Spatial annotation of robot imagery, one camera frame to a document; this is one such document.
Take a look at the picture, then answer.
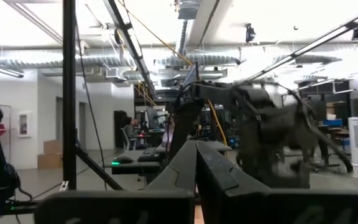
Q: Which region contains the black keyboard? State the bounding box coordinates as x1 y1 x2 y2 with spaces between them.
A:
137 146 158 163

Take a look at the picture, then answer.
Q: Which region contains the small cardboard box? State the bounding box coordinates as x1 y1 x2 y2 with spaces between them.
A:
43 139 63 155

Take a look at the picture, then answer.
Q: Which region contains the large cardboard box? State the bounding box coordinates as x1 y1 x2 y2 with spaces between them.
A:
37 152 63 170

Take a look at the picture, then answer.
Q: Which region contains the long ceiling light fixture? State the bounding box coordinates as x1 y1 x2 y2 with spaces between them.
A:
0 60 25 79

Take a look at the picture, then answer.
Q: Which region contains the black hanging cable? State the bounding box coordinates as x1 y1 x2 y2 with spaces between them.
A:
75 15 108 191

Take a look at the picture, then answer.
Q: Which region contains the black overhead frame beam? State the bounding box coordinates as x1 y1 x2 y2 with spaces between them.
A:
103 0 158 98
246 7 358 81

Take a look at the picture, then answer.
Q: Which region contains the black vertical frame post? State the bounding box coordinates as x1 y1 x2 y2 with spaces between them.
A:
62 0 78 191

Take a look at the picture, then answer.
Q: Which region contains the yellow hanging cable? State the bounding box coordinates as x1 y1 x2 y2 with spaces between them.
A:
116 0 229 146

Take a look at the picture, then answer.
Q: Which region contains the black diagonal frame brace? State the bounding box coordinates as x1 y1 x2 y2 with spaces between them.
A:
75 146 124 191

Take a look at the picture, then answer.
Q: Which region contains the dark computer monitor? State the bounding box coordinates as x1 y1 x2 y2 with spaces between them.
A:
145 106 161 129

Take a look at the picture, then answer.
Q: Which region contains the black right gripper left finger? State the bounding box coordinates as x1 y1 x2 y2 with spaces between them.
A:
34 139 198 224

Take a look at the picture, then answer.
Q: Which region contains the person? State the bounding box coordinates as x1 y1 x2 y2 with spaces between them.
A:
123 117 143 147

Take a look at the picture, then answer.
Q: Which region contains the grey office desk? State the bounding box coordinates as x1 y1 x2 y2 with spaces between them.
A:
110 140 233 185

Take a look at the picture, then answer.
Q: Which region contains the grey office chair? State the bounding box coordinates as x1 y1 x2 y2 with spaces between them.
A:
120 128 138 152

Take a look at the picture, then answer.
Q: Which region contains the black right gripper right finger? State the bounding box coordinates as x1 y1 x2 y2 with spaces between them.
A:
196 140 358 224

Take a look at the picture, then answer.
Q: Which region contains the white fire extinguisher cabinet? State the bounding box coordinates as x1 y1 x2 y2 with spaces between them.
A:
17 111 34 139

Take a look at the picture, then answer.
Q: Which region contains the black ceiling camera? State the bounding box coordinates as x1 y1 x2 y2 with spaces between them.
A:
245 22 257 44

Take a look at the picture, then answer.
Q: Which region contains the silver ventilation duct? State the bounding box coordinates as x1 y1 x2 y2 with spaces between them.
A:
0 52 138 71

